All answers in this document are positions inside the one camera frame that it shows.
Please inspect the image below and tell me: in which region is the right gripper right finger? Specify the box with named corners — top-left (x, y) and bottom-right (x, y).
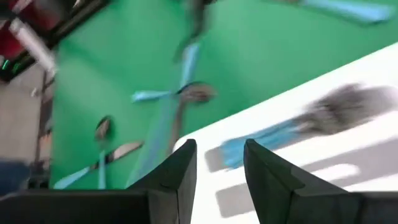
top-left (244, 139), bottom-right (398, 224)

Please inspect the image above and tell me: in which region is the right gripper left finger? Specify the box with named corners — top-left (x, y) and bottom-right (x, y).
top-left (0, 139), bottom-right (198, 224)

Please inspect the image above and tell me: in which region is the blue-handled fork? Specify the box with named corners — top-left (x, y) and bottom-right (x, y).
top-left (222, 83), bottom-right (398, 170)

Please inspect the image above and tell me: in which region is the white cutlery tray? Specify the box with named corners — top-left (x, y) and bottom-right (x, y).
top-left (172, 42), bottom-right (398, 224)

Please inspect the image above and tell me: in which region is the black table frame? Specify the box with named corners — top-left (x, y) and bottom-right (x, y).
top-left (0, 0), bottom-right (111, 82)

